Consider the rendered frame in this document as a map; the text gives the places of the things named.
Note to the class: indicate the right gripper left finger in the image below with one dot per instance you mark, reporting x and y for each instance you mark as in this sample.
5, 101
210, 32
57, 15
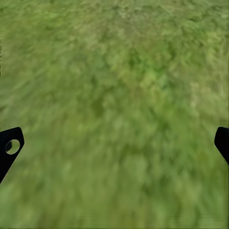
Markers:
11, 143

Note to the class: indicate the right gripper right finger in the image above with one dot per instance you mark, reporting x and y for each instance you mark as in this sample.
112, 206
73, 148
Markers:
222, 142

